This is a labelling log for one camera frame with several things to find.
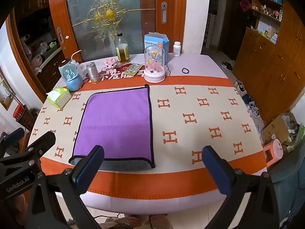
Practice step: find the white pill bottle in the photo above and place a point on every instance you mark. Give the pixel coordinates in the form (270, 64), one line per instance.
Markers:
(177, 50)

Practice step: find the pink glass dome toy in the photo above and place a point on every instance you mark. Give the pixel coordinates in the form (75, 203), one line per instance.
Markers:
(154, 71)

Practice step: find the blue carton box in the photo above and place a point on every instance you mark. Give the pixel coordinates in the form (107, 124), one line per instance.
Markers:
(165, 50)

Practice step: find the white humidifier with tube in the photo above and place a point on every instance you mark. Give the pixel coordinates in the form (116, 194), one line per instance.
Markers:
(76, 68)

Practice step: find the dark wooden door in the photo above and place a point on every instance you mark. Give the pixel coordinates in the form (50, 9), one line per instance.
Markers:
(234, 33)

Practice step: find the cardboard box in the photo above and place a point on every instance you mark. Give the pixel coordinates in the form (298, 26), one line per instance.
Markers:
(276, 126)

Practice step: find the purple towel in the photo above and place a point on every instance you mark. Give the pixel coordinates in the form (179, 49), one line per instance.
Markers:
(116, 124)

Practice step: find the wooden cabinet with shelves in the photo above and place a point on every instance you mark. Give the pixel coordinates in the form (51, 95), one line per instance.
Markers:
(266, 71)

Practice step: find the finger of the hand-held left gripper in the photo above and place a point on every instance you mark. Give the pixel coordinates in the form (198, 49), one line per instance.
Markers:
(13, 136)
(41, 143)

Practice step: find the pink block toy figure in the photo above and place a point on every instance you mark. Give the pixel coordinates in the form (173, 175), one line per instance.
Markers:
(110, 64)

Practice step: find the blue snow globe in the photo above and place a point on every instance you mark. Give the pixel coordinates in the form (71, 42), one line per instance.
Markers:
(72, 81)

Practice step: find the orange patterned blanket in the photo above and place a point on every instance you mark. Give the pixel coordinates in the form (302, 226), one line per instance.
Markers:
(190, 100)

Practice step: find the orange framed glass sliding door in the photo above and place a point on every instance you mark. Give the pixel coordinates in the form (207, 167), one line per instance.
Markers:
(174, 16)

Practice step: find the teal chair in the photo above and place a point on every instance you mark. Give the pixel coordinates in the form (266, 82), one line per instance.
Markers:
(288, 179)

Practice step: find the red printed mat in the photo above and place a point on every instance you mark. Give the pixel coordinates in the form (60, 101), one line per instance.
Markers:
(114, 75)

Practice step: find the silver metal can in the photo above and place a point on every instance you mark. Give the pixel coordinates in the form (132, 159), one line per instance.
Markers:
(93, 74)

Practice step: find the green tissue pack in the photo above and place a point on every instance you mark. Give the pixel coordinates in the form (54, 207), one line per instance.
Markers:
(59, 97)

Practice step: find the pink plastic stool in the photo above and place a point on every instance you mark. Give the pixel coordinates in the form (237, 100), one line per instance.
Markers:
(274, 152)

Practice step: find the red lidded container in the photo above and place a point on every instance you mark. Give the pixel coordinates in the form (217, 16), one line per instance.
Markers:
(19, 112)

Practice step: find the pill blister pack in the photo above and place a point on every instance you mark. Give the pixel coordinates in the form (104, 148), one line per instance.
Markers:
(132, 69)

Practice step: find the gold door ornament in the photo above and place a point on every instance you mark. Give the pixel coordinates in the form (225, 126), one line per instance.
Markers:
(109, 13)

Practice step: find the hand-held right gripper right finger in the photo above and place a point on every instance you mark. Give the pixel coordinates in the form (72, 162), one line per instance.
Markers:
(215, 171)

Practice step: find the black sneaker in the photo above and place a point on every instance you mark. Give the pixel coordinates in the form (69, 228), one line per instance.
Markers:
(226, 66)

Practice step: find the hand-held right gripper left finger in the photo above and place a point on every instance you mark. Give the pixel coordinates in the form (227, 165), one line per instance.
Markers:
(89, 165)

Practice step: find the glass bottle with yellow liquid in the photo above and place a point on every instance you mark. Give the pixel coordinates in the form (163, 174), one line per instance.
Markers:
(122, 52)

